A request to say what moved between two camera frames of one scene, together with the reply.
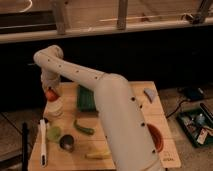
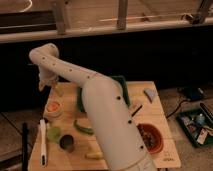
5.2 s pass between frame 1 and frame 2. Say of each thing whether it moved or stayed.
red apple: moved
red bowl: stayed
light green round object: stayed
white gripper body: stayed
